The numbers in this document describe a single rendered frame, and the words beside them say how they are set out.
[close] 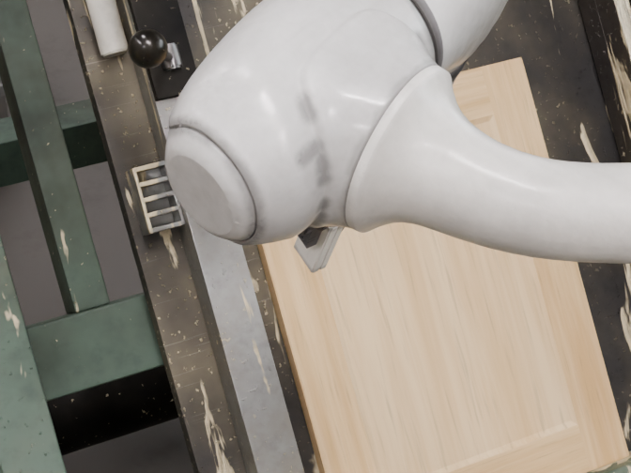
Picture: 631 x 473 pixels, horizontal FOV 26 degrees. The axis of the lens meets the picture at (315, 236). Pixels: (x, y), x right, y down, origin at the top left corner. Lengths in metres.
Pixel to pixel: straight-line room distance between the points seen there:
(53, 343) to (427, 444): 0.43
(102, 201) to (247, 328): 2.36
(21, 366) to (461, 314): 0.50
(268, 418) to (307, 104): 0.76
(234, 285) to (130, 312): 0.12
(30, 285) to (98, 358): 2.02
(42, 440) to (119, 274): 2.12
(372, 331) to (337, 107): 0.81
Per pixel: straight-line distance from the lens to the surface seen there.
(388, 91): 0.72
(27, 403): 1.37
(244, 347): 1.43
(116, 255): 3.54
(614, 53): 1.67
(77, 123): 2.52
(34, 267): 3.54
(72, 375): 1.46
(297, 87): 0.72
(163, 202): 1.45
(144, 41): 1.31
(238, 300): 1.43
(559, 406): 1.62
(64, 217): 1.48
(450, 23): 0.81
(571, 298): 1.63
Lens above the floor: 2.01
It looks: 34 degrees down
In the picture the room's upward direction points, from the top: straight up
